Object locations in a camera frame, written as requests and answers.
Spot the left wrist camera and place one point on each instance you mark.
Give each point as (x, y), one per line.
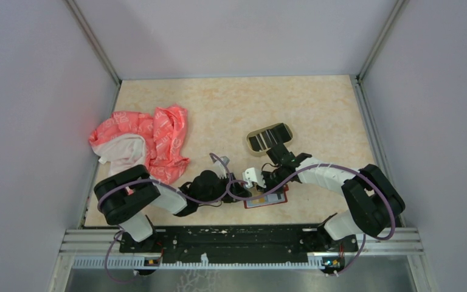
(219, 165)

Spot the red card holder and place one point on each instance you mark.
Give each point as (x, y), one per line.
(271, 199)

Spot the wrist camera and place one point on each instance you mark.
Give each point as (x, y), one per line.
(219, 165)
(253, 177)

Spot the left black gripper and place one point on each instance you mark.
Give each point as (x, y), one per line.
(236, 192)

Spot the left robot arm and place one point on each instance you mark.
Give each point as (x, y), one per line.
(122, 197)

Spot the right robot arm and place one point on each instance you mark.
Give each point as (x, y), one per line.
(373, 203)

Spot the aluminium frame rail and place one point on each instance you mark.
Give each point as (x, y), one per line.
(99, 248)

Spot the beige oval tray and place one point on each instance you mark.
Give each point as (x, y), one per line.
(285, 131)

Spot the pink white cloth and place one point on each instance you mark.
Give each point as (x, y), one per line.
(130, 138)

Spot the black credit card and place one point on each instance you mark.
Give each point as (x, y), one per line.
(271, 138)
(254, 143)

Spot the gold credit card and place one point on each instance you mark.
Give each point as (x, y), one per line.
(259, 201)

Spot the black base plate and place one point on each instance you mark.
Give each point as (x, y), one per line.
(242, 244)

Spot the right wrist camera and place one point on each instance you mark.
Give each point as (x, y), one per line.
(253, 177)

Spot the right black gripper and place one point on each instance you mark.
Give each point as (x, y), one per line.
(269, 188)

